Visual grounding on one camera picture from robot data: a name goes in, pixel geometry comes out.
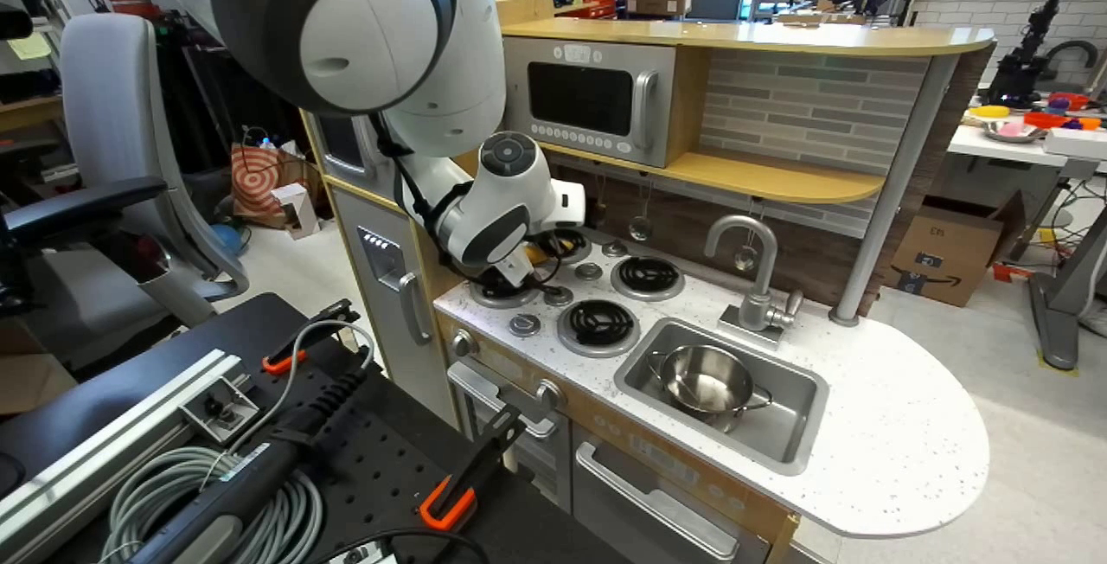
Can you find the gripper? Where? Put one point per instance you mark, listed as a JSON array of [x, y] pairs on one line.
[[500, 282]]

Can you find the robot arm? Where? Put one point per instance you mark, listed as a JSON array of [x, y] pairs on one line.
[[380, 36]]

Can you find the steel pot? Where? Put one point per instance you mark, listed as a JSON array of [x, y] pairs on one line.
[[705, 382]]

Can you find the sink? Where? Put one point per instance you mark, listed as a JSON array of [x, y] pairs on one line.
[[787, 426]]

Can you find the burner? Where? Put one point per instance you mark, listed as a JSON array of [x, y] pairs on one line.
[[574, 246], [598, 326], [527, 298], [648, 277]]

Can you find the stove knob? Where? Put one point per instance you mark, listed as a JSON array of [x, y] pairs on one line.
[[558, 296], [615, 248], [588, 271], [524, 325]]

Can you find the oven knob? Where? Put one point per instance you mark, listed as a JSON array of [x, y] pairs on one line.
[[550, 395], [464, 344]]

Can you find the fridge door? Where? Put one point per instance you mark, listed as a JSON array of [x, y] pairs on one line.
[[372, 313]]

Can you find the hanging steel ladle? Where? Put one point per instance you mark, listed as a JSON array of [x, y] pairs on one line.
[[640, 228], [746, 258]]

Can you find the oven door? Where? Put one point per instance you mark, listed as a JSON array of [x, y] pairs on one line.
[[545, 460]]

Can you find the microwave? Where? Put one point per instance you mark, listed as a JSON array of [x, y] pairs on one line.
[[519, 97]]

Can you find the black and orange clamp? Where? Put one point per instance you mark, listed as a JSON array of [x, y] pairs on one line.
[[303, 339], [467, 477]]

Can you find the microwave door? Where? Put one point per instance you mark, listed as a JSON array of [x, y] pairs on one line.
[[579, 99]]

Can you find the freezer door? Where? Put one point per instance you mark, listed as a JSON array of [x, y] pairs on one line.
[[342, 144]]

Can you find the small white box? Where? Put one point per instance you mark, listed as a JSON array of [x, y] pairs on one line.
[[292, 208]]

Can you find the tap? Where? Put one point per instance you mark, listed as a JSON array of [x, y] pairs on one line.
[[759, 296]]

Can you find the paper bag with red rings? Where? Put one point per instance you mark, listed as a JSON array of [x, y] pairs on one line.
[[256, 179]]

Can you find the dishwasher door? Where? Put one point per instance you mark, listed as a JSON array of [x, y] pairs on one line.
[[623, 525]]

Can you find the blue ball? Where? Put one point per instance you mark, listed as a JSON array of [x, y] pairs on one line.
[[228, 237]]

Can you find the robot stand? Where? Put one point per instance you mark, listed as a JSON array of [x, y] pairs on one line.
[[104, 391]]

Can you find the office chair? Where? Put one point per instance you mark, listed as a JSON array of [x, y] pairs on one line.
[[112, 131]]

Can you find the toy kitchen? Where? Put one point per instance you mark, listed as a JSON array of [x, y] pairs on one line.
[[882, 451]]

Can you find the large cardboard box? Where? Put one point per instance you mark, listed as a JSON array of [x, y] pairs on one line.
[[947, 253]]

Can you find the white desk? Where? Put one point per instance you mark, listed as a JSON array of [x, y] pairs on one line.
[[986, 144]]

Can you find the yellow plate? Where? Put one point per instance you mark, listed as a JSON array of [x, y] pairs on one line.
[[989, 112]]

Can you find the steel bowl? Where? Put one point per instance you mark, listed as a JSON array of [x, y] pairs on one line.
[[1012, 133]]

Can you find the orange bowl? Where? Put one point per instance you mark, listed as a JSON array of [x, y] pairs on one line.
[[1045, 120]]

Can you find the aluminium rail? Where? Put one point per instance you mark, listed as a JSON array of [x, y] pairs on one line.
[[95, 451]]

